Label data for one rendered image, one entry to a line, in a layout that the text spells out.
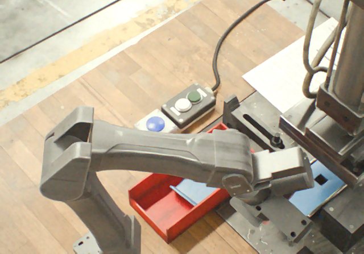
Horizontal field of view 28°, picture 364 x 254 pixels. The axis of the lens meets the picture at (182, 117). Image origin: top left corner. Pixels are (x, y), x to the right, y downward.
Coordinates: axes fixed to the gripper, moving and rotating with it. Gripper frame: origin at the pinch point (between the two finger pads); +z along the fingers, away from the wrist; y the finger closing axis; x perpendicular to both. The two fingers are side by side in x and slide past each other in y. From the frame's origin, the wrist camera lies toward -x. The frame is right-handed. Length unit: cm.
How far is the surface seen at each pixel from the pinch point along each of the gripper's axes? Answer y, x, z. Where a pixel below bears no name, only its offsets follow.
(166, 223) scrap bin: -18.1, 15.5, 7.2
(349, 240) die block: 3.4, -11.8, 12.5
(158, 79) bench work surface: 1.6, 45.4, 19.2
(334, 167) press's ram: 11.3, -4.3, -1.8
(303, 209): 2.0, -2.7, 8.3
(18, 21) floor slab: -22, 166, 111
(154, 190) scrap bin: -15.4, 22.9, 8.8
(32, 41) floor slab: -24, 153, 110
